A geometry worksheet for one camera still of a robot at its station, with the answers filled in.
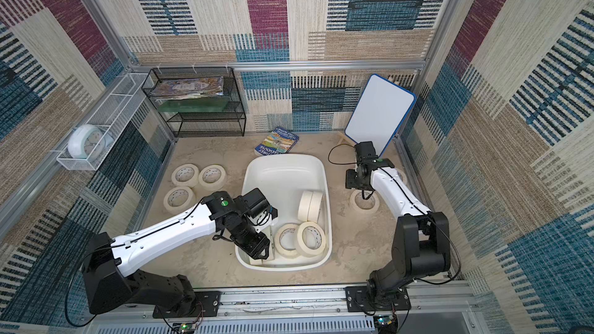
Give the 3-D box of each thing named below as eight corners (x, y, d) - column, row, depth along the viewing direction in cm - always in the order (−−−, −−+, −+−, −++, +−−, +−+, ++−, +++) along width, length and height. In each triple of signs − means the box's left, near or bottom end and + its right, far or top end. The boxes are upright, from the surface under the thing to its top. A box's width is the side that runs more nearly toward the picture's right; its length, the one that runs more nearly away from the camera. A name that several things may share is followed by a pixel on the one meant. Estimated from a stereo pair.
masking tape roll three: (171, 187, 104) (167, 183, 101) (178, 168, 110) (175, 164, 108) (195, 187, 104) (193, 183, 101) (202, 168, 110) (199, 164, 107)
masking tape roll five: (161, 213, 95) (158, 210, 92) (171, 190, 102) (168, 186, 99) (191, 213, 95) (188, 210, 92) (199, 190, 102) (196, 186, 99)
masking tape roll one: (197, 191, 102) (194, 187, 100) (204, 168, 110) (202, 164, 107) (223, 191, 102) (221, 187, 99) (228, 168, 110) (227, 164, 107)
